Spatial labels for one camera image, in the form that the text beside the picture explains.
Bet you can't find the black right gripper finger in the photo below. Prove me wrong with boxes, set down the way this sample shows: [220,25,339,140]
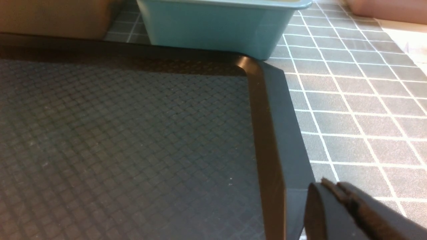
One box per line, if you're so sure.
[304,178,427,240]

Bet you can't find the grey checkered tablecloth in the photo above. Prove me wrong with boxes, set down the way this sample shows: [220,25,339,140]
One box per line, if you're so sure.
[103,0,427,240]

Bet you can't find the teal plastic chopstick bin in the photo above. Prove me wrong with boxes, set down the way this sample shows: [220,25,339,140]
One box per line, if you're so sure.
[137,0,312,60]

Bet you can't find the pink container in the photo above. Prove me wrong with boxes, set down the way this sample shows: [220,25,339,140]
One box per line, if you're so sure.
[346,0,427,25]

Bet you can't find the black plastic serving tray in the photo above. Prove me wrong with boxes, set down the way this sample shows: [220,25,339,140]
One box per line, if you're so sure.
[0,34,314,240]

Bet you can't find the brown plastic spoon bin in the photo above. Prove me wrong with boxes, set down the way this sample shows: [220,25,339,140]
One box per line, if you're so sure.
[0,0,124,40]

